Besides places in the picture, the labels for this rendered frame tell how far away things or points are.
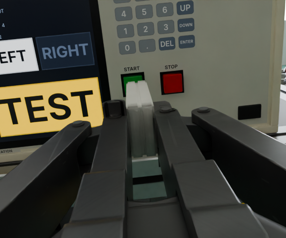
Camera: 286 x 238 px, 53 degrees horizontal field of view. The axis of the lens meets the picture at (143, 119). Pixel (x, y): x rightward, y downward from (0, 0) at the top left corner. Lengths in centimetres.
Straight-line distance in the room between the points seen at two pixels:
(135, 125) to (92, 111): 14
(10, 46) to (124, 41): 10
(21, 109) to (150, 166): 14
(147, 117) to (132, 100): 2
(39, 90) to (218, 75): 17
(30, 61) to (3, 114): 6
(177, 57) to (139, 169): 11
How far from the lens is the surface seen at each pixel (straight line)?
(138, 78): 27
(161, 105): 18
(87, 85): 28
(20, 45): 29
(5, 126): 32
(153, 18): 28
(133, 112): 15
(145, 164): 28
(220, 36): 29
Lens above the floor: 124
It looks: 18 degrees down
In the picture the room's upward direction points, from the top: 6 degrees counter-clockwise
